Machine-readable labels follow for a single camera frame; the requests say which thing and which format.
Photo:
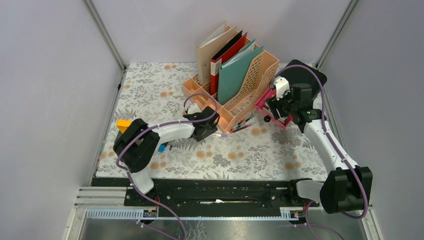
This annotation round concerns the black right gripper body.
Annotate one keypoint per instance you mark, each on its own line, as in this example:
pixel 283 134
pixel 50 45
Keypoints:
pixel 285 105

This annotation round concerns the pink drawer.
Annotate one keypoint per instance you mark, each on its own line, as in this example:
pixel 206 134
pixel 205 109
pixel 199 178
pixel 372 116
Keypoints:
pixel 262 107

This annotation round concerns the teal file folder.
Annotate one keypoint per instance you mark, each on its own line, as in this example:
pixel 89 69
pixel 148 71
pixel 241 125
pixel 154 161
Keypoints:
pixel 233 72

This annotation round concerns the white marker purple cap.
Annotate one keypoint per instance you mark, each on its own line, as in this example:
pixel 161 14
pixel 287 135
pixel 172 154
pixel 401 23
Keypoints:
pixel 220 135

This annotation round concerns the beige file binder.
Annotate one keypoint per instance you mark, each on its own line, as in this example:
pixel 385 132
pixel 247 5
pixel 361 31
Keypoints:
pixel 209 46

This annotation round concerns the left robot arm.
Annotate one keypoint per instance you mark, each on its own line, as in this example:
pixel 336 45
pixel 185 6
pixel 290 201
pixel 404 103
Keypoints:
pixel 136 145

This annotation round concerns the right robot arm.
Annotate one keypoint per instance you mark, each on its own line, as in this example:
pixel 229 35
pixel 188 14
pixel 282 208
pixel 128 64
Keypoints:
pixel 347 187

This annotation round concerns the black pink drawer unit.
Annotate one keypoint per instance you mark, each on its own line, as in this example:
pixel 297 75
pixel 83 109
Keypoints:
pixel 300 75

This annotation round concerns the magenta gel pen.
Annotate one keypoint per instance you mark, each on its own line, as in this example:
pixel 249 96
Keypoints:
pixel 240 128

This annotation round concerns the orange gel pen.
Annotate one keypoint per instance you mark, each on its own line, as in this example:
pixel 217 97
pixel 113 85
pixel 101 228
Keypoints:
pixel 236 126

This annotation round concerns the green gel pen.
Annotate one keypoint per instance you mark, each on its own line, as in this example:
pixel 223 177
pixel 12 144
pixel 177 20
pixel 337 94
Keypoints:
pixel 247 119

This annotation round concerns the peach plastic file organizer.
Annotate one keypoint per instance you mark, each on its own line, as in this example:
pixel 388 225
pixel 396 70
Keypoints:
pixel 259 75

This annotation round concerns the floral tablecloth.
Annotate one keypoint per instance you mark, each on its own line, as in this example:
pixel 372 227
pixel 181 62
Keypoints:
pixel 263 151

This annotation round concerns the yellow building block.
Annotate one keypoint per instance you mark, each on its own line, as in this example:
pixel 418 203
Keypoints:
pixel 123 125

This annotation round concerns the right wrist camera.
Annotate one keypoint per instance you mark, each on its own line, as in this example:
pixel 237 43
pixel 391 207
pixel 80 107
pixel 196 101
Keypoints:
pixel 281 86

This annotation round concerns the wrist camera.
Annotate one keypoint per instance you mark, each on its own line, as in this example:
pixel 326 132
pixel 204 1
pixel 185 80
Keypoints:
pixel 281 86
pixel 193 108

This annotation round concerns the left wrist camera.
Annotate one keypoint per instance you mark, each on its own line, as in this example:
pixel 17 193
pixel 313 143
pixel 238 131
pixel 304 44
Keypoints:
pixel 193 108

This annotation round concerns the grey slotted cable duct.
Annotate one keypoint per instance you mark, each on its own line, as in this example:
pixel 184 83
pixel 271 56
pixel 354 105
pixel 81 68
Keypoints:
pixel 211 213

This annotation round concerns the right aluminium frame post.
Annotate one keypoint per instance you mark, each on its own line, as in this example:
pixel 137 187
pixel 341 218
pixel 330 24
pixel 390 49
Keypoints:
pixel 336 33

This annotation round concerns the aluminium frame post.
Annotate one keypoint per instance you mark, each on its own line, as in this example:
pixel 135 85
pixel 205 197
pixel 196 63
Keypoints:
pixel 94 14
pixel 336 33

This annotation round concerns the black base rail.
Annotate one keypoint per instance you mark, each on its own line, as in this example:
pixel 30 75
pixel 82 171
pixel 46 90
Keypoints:
pixel 228 194

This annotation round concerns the left aluminium frame post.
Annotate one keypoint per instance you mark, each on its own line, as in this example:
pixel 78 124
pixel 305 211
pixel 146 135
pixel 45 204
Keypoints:
pixel 94 14

